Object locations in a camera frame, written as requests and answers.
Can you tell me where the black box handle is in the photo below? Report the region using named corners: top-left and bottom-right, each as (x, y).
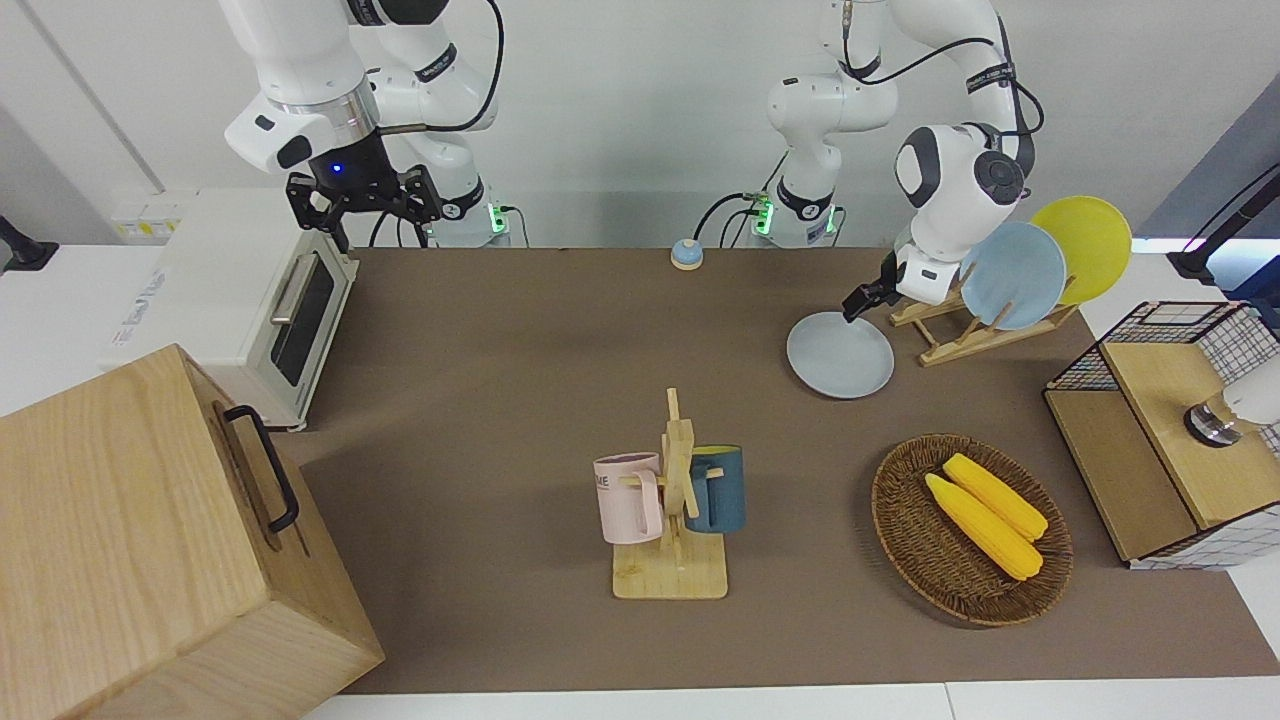
top-left (222, 405), bottom-right (301, 534)

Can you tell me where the wire grid wooden shelf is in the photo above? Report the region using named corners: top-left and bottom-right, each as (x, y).
top-left (1043, 300), bottom-right (1280, 571)

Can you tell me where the brown wicker basket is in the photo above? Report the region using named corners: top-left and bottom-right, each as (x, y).
top-left (871, 433), bottom-right (1074, 628)

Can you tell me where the dark blue mug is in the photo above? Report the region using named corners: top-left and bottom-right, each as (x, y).
top-left (685, 445), bottom-right (747, 534)

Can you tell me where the brown table mat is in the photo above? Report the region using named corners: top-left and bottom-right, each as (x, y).
top-left (275, 247), bottom-right (1280, 696)

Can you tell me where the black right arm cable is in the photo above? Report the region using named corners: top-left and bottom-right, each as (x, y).
top-left (378, 0), bottom-right (506, 134)

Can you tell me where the white toaster oven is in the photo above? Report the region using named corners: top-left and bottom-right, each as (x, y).
top-left (100, 190), bottom-right (359, 433)

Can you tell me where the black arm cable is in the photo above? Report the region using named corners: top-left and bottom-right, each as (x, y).
top-left (838, 0), bottom-right (1047, 141)
top-left (378, 0), bottom-right (506, 134)

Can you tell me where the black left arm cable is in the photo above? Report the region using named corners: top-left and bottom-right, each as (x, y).
top-left (838, 0), bottom-right (1047, 141)

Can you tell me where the wooden mug tree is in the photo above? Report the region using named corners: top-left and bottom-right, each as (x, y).
top-left (612, 388), bottom-right (729, 601)

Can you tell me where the yellow plate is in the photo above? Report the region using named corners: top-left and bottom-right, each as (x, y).
top-left (1030, 196), bottom-right (1133, 306)

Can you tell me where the small metal cup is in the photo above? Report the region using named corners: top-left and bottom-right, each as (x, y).
top-left (1185, 355), bottom-right (1280, 448)

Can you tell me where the light blue plate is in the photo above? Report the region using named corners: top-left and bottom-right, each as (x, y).
top-left (960, 221), bottom-right (1068, 331)

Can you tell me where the white socket box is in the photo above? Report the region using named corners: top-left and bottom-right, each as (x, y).
top-left (110, 200), bottom-right (191, 243)

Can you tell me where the gray plate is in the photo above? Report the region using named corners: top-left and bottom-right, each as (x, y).
top-left (786, 311), bottom-right (896, 400)

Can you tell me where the pink mug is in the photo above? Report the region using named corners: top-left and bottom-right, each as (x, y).
top-left (593, 452), bottom-right (666, 546)

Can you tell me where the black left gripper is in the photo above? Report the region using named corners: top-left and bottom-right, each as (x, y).
top-left (842, 250), bottom-right (906, 323)

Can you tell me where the yellow corn cob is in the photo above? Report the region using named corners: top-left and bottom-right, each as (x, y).
top-left (943, 453), bottom-right (1049, 543)
top-left (925, 473), bottom-right (1044, 581)

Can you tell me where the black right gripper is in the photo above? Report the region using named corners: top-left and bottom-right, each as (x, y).
top-left (286, 130), bottom-right (444, 254)

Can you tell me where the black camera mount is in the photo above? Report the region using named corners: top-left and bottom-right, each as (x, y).
top-left (0, 215), bottom-right (59, 273)

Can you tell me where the wooden plate rack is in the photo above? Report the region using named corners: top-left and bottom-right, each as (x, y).
top-left (888, 280), bottom-right (1079, 368)

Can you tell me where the light wooden box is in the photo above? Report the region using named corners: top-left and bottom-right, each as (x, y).
top-left (0, 343), bottom-right (386, 720)

